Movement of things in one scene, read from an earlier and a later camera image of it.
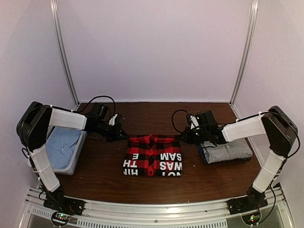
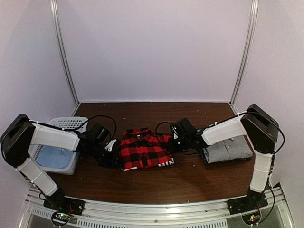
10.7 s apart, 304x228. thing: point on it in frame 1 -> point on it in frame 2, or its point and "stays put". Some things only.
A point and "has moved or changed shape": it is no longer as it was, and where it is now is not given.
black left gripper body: [110, 134] -> [104, 160]
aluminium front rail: [106, 213] stays put
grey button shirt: [232, 149] stays put
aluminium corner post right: [249, 37] stays put
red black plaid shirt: [153, 155] has moved or changed shape
